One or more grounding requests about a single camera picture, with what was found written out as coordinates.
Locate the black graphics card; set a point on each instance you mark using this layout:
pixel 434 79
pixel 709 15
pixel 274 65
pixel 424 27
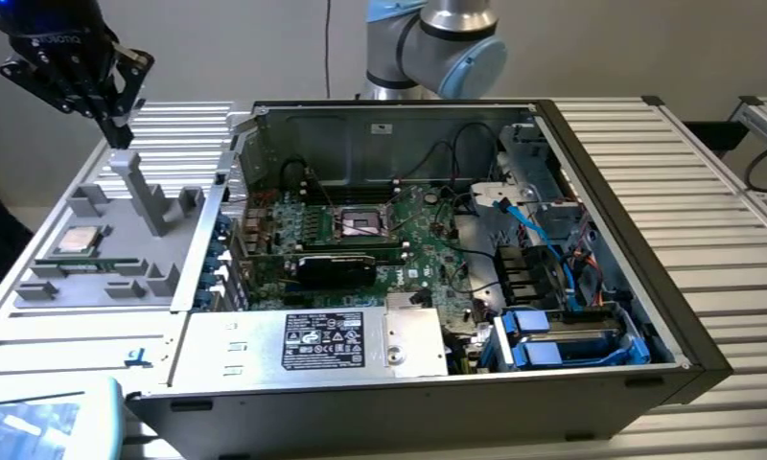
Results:
pixel 336 272

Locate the blue disk bay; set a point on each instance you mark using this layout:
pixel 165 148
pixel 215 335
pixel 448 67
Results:
pixel 550 342

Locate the silver CPU chip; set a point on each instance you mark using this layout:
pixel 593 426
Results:
pixel 82 238

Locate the green RAM stick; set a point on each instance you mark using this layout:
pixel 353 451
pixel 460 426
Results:
pixel 97 263

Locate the aluminium side table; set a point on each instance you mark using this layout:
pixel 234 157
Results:
pixel 764 115

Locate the silver drive cage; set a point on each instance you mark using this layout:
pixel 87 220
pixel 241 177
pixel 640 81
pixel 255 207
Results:
pixel 530 158

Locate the silver power supply unit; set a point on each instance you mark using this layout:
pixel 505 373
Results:
pixel 243 345

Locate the grey plastic parts rack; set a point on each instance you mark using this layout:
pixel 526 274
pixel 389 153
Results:
pixel 122 239

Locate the green motherboard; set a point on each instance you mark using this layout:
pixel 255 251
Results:
pixel 422 249

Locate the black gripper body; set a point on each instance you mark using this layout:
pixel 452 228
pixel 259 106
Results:
pixel 51 29

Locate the silver finned heatsink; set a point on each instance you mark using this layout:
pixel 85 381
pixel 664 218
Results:
pixel 410 302

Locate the CPU socket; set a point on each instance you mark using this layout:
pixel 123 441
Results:
pixel 365 221

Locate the open black PC case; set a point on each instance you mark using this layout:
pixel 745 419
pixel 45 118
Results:
pixel 422 412

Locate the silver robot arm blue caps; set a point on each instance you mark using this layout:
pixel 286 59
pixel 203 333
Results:
pixel 436 43

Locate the black case fan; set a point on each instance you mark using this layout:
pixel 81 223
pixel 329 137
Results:
pixel 526 275

